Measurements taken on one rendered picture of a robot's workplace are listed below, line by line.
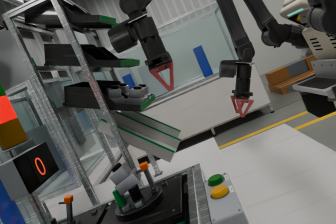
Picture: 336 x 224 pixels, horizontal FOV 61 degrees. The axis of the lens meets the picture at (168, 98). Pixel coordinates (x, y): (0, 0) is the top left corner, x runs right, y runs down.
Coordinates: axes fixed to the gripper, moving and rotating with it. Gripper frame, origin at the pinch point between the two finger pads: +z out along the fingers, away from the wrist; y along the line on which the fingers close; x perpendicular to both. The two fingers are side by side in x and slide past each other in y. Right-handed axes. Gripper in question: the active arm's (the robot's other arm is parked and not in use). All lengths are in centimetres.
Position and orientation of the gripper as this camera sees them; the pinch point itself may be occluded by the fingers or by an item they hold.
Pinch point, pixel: (170, 87)
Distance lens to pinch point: 78.6
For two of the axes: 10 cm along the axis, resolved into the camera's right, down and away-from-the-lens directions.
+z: 3.9, 9.2, 0.8
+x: 9.2, -3.8, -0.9
